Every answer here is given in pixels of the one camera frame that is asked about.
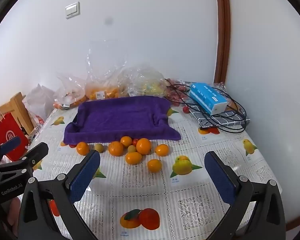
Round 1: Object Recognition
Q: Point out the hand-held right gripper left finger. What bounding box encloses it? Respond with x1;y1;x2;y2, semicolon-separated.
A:
17;150;101;240

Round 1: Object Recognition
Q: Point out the white light switch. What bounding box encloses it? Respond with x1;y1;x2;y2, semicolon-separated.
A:
65;2;80;20

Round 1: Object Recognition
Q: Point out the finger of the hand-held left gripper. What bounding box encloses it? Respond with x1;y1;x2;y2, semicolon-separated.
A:
0;136;22;164
0;142;49;178

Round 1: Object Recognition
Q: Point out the red paper bag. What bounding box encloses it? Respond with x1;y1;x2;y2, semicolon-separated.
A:
0;112;30;162

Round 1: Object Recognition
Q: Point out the purple towel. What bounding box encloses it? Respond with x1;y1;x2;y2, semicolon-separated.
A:
63;95;182;148

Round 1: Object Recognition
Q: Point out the black cable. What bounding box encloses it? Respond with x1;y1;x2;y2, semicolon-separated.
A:
165;79;249;133

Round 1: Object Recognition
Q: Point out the brown wooden door frame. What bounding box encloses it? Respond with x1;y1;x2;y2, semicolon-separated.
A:
214;0;232;85

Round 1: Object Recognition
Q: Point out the clear bag of small mandarins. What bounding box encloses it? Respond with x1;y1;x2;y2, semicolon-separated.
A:
85;40;129;100

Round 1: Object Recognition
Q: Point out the clear bag of leafy oranges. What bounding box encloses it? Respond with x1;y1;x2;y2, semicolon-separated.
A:
52;72;89;110

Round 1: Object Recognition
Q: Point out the grey checked pouch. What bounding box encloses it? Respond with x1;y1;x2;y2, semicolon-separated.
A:
190;104;250;130

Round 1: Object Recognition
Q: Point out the clear bag of cherry tomatoes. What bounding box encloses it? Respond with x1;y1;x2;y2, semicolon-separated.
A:
164;79;193;105

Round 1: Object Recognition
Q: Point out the fruit-print lace tablecloth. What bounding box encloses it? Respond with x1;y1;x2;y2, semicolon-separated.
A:
22;102;288;240

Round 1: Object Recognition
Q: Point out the person's left hand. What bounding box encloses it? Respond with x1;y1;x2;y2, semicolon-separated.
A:
6;196;22;230

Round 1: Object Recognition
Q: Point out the blue tissue box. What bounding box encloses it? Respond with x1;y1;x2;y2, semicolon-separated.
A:
189;82;228;115

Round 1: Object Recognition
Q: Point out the mandarin orange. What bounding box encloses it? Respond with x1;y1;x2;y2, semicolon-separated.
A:
136;138;152;155
125;152;142;165
120;135;133;147
108;141;124;157
76;142;90;155
155;144;170;157
147;159;162;173

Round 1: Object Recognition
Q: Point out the clear bag of yellow fruit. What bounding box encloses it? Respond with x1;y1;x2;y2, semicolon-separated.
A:
117;64;167;98

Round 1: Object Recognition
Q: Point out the wooden chair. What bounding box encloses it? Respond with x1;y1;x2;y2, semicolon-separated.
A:
0;92;37;140

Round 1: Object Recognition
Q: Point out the white plastic bag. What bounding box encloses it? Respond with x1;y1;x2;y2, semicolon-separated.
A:
22;83;56;130

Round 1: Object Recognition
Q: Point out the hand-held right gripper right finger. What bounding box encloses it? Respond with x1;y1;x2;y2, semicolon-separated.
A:
204;151;287;240

